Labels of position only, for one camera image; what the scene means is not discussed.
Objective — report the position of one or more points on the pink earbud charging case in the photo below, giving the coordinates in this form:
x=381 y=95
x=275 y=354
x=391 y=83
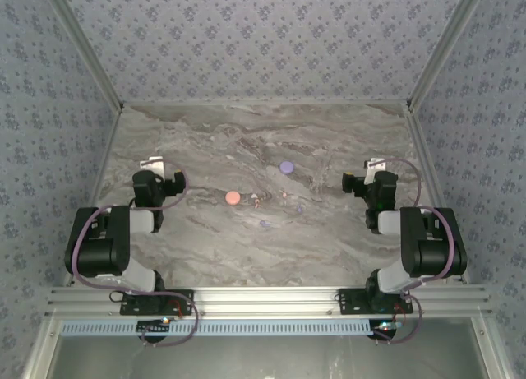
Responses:
x=232 y=197

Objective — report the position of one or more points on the purple earbud charging case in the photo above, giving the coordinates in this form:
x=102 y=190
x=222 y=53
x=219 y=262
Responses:
x=286 y=167

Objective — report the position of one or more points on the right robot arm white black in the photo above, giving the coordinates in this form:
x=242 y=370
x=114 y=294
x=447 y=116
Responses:
x=431 y=251

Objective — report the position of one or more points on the small controller board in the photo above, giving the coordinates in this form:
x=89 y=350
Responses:
x=384 y=326
x=152 y=327

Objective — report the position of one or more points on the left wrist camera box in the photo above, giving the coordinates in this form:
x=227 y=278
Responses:
x=152 y=164

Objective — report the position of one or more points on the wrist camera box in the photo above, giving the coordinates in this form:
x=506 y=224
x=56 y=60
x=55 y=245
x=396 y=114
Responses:
x=375 y=167
x=152 y=164

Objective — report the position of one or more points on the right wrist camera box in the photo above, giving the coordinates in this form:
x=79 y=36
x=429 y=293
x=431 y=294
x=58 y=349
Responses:
x=375 y=167

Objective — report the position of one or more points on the aluminium side rail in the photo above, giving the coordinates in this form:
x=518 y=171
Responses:
x=423 y=149
x=103 y=157

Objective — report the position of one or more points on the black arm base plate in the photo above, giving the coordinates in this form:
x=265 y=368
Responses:
x=128 y=308
x=349 y=305

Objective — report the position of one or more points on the aluminium mounting rail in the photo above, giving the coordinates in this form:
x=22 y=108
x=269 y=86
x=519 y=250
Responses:
x=263 y=301

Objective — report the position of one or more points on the aluminium corner post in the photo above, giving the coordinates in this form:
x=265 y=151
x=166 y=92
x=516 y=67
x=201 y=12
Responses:
x=444 y=46
x=85 y=46

